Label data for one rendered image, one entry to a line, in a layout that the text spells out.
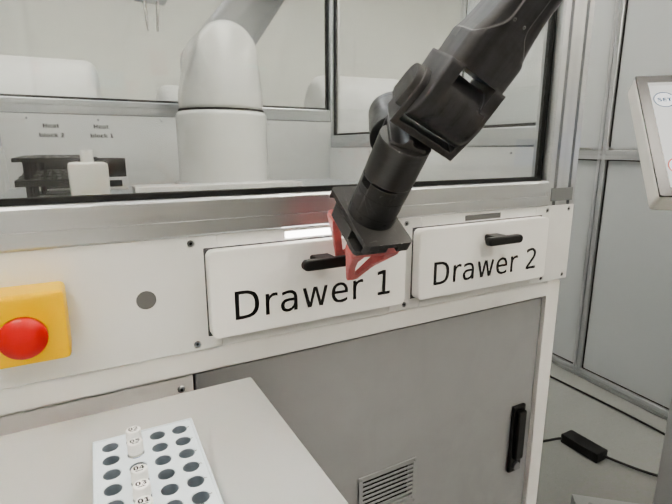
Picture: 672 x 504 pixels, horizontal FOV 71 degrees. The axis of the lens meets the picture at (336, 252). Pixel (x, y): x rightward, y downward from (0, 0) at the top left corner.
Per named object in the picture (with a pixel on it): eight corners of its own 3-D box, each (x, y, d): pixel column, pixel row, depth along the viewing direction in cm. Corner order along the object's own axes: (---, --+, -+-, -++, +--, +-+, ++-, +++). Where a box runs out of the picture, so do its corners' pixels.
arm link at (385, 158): (384, 138, 45) (439, 153, 46) (381, 104, 50) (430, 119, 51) (361, 193, 50) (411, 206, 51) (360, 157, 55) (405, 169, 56)
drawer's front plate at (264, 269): (404, 303, 71) (407, 231, 68) (213, 340, 57) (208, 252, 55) (397, 300, 72) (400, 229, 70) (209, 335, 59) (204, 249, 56)
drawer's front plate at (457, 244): (544, 276, 86) (549, 217, 83) (417, 300, 72) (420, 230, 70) (535, 274, 87) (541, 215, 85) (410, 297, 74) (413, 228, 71)
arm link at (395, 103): (422, 70, 41) (491, 120, 45) (410, 25, 50) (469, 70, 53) (345, 164, 49) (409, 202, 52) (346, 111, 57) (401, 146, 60)
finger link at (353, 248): (357, 249, 65) (381, 198, 59) (380, 288, 61) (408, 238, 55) (314, 254, 62) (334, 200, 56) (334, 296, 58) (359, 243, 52)
